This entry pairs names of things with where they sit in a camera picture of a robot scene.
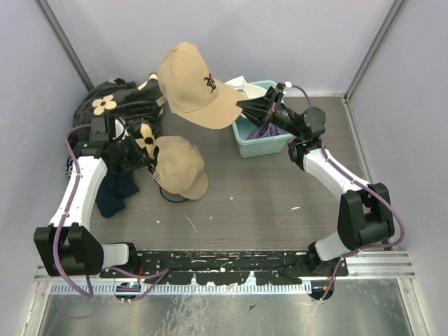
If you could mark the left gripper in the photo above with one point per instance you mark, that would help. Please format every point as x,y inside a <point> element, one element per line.
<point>138,159</point>

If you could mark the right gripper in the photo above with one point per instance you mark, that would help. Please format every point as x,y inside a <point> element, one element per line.
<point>257,109</point>

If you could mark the purple cap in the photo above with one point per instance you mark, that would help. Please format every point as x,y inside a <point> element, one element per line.
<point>270,131</point>

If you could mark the white cap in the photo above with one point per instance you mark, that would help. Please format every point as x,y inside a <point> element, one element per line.
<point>246,87</point>

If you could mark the black floral fleece blanket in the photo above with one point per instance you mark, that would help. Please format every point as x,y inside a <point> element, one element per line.
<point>139,106</point>

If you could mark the tan cap black logo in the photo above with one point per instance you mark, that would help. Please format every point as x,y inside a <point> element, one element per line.
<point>179,167</point>

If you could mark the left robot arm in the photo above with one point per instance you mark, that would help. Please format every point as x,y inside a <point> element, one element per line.
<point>101,176</point>

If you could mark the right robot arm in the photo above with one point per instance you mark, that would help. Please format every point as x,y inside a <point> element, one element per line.
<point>365,217</point>

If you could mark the navy jersey garment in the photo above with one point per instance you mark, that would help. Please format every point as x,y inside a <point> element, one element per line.
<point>116,186</point>

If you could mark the teal plastic bin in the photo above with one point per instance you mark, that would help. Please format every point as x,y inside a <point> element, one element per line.
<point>242,127</point>

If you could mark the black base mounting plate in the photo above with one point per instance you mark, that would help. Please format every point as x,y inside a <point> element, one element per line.
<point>223,268</point>

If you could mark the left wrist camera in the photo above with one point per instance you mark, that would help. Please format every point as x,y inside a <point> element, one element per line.
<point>121,132</point>

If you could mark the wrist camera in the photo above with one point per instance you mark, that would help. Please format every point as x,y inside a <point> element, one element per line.
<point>121,132</point>
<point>283,87</point>

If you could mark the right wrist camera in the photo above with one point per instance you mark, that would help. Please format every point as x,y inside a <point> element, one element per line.
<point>283,87</point>

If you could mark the aluminium front rail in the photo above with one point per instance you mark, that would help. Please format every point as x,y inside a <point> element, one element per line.
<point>364,265</point>

